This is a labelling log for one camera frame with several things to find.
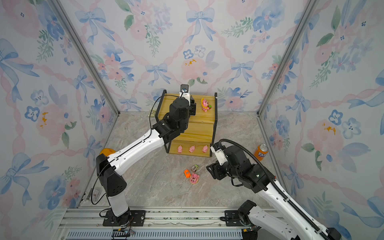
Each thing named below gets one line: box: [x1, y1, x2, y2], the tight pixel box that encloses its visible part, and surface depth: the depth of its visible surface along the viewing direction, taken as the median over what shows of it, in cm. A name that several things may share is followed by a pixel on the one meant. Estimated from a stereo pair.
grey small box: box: [91, 188, 101, 203], surface depth 81 cm
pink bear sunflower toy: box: [201, 97, 212, 113], surface depth 73 cm
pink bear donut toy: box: [190, 173, 200, 185], surface depth 86 cm
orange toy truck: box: [184, 169, 192, 179], surface depth 89 cm
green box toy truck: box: [191, 164, 200, 173], surface depth 90 cm
